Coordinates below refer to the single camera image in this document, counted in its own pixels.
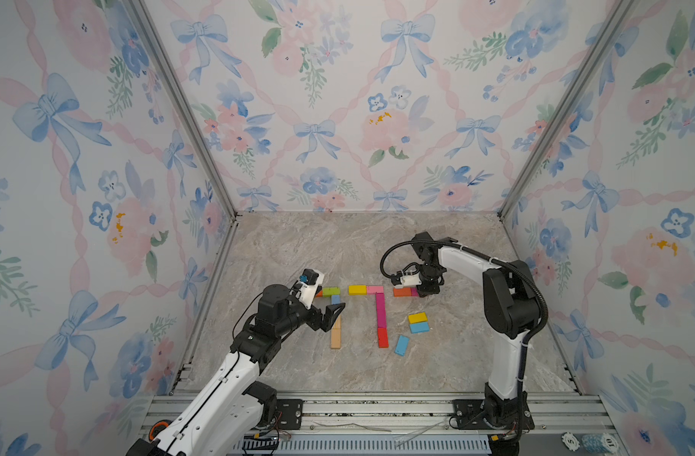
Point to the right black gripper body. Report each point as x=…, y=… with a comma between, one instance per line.
x=428, y=278

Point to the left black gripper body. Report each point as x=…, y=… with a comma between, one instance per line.
x=297, y=316

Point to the tan block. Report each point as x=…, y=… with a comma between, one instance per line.
x=337, y=324
x=335, y=339

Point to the green block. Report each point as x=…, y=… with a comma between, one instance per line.
x=331, y=291

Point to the yellow block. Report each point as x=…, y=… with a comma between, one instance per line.
x=357, y=290
x=417, y=318

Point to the pink block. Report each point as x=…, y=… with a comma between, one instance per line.
x=373, y=290

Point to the red block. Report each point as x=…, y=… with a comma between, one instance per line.
x=382, y=335

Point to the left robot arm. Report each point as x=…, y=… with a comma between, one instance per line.
x=235, y=401

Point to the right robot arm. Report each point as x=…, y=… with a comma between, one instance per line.
x=512, y=307

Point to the blue block bottom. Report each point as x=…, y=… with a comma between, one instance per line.
x=402, y=345

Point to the orange black tape measure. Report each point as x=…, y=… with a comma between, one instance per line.
x=157, y=428

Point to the white blue object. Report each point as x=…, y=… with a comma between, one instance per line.
x=603, y=443

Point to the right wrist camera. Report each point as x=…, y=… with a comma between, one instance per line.
x=408, y=280

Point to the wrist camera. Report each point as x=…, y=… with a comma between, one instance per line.
x=408, y=280
x=308, y=286

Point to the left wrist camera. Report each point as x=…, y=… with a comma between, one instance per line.
x=308, y=286

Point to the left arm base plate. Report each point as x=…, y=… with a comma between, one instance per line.
x=281, y=414

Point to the white cable duct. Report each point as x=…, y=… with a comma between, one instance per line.
x=363, y=444

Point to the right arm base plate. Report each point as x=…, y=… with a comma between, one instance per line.
x=472, y=416

